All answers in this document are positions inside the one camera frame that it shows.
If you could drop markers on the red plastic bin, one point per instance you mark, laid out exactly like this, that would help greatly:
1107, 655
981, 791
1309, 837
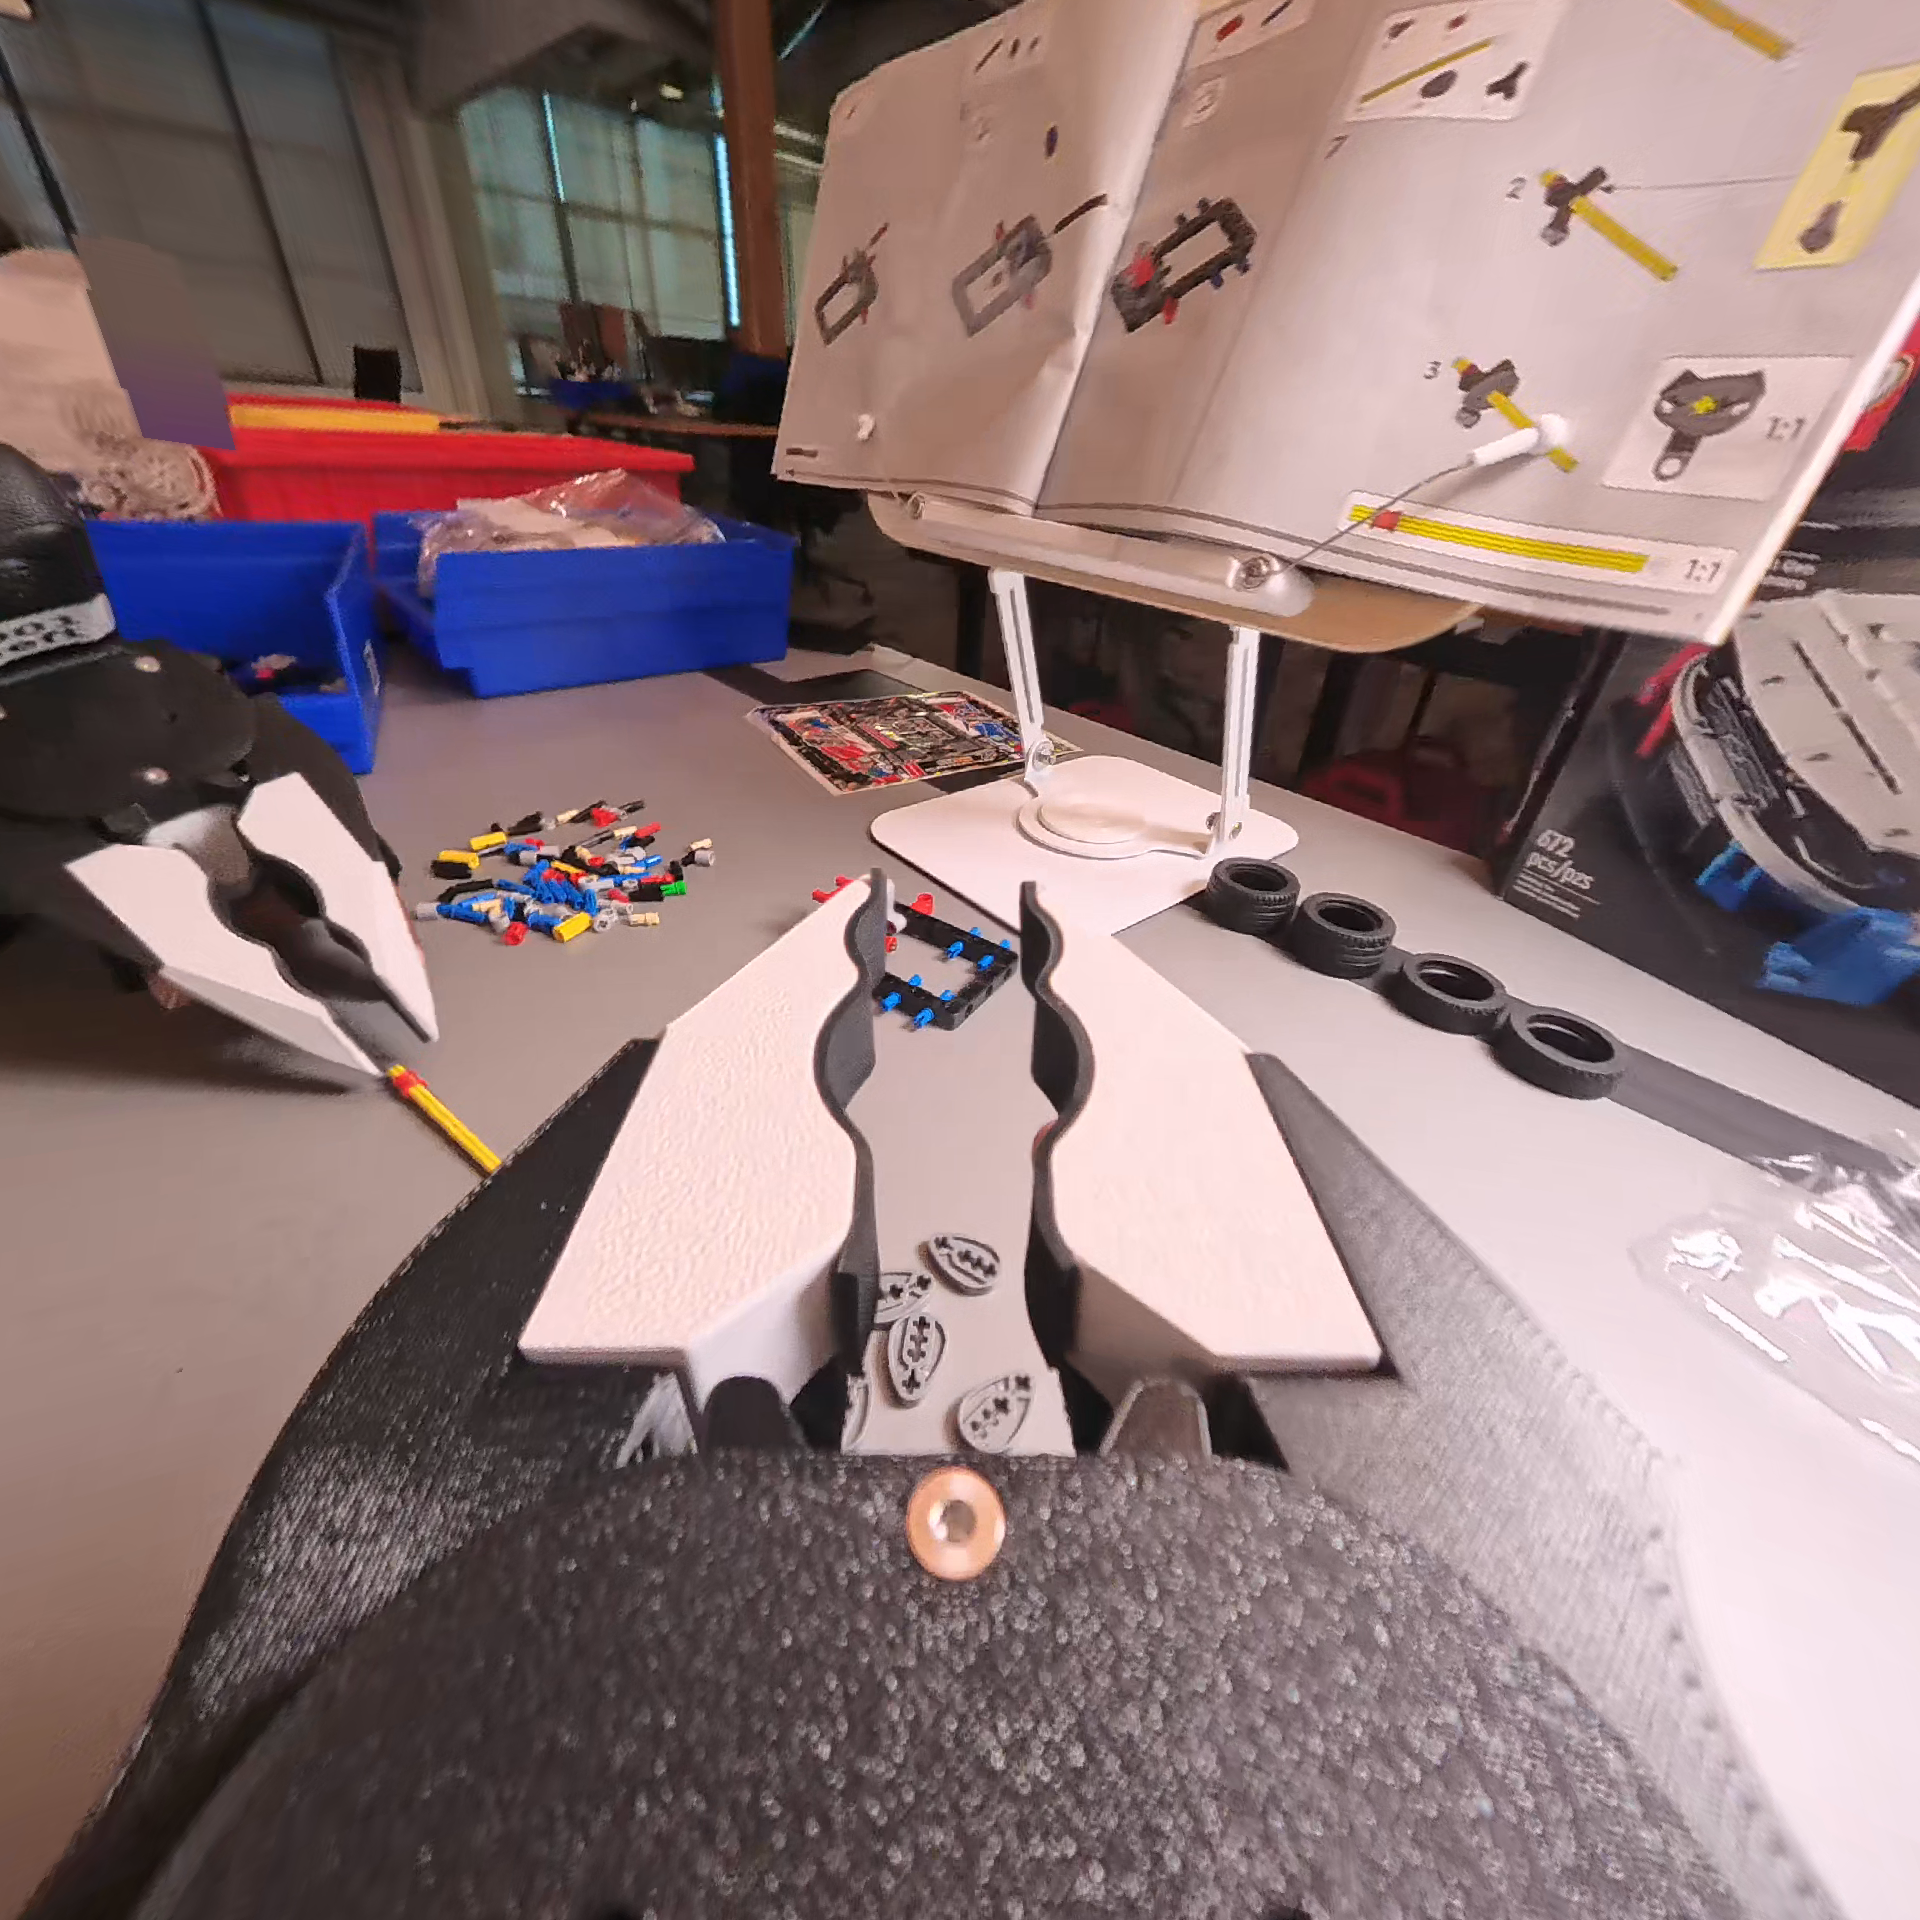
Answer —
377, 465

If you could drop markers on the pile of small lego pieces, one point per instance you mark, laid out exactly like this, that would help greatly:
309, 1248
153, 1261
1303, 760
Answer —
556, 884

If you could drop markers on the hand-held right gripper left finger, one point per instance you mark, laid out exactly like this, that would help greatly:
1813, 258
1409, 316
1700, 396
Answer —
722, 1171

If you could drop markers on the clear plastic bag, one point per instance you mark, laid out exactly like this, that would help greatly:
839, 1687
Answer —
1801, 1290

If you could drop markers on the lego instruction booklet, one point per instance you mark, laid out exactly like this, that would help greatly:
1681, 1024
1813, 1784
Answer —
1276, 376

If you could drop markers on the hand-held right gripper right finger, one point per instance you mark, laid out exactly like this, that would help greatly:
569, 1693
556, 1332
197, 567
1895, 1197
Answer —
1186, 1201

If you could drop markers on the lego set box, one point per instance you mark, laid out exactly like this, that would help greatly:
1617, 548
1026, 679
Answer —
1652, 779

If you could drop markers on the clear bags of lego parts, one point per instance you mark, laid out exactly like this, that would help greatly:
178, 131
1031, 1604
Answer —
586, 511

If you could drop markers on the yellow lego axle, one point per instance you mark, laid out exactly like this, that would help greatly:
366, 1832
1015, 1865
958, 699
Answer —
451, 1125

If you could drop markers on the cluster of grey discs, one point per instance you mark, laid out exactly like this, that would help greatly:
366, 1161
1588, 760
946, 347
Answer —
961, 1260

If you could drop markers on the black lego frame assembly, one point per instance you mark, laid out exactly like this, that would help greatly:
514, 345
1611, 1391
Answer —
961, 938

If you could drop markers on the brown wooden pillar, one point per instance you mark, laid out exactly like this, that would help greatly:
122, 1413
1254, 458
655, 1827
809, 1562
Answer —
751, 180

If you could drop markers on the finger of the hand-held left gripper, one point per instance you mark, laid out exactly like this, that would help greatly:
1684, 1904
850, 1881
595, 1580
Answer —
354, 877
196, 938

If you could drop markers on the white book stand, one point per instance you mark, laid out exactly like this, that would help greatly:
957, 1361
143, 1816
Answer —
961, 832

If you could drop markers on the blue plastic bin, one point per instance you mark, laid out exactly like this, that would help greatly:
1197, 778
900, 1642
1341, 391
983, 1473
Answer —
212, 599
601, 615

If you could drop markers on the colourful sticker sheet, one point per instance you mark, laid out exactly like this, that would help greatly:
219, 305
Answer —
886, 744

